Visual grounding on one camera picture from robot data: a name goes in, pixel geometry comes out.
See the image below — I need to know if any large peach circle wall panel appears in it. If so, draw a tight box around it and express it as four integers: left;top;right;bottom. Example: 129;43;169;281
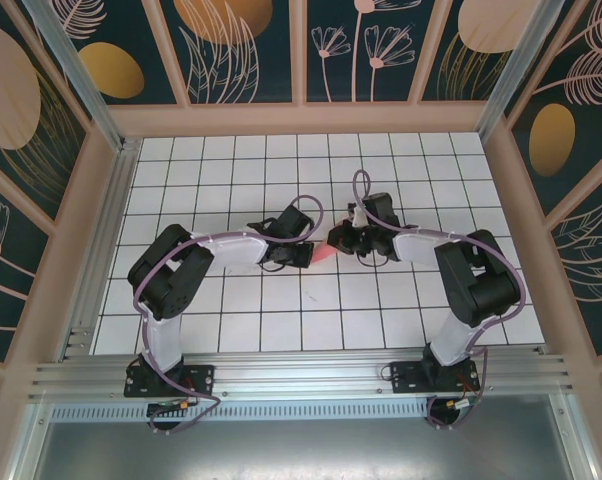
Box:
0;0;92;226

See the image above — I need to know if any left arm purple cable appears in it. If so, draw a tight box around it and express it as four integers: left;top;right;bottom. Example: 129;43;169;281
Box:
132;193;325;435

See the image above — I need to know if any pink leaf outlines wall panel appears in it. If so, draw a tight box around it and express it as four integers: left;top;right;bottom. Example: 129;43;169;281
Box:
548;172;602;359

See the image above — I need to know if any long aluminium base rail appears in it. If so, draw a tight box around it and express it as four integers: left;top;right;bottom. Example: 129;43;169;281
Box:
28;349;578;402

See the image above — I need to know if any orange circle leaves wall panel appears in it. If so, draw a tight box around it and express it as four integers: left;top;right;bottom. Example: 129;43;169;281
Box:
158;0;302;106

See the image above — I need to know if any peach circle gold leaves panel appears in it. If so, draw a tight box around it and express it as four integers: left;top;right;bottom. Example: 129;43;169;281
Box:
419;0;525;104

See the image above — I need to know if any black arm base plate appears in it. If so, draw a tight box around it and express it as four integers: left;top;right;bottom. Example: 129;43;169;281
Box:
389;359;481;396
124;363;217;399

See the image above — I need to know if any slotted metal cable strip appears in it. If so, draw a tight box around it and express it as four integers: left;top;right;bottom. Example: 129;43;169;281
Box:
50;403;557;422

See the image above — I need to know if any golden oval feather wall panel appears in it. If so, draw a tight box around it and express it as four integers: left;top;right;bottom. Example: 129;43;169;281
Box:
503;0;602;219

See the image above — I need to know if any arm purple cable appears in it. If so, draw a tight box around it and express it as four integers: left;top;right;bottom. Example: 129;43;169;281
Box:
352;169;528;432
132;193;325;435

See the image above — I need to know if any single flower outline wall panel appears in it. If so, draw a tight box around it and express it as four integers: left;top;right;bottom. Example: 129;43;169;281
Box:
0;164;52;364

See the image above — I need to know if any aluminium corner post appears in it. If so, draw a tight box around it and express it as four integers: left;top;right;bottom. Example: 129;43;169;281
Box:
20;0;127;151
475;0;557;144

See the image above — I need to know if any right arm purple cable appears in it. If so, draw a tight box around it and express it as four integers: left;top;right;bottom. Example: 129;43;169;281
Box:
352;169;528;432

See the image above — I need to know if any pink flowers wall panel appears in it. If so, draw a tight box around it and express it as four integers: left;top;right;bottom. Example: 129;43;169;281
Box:
305;0;435;105

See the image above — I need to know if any aluminium side rail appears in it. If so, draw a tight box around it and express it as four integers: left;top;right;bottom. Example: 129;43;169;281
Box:
55;138;143;362

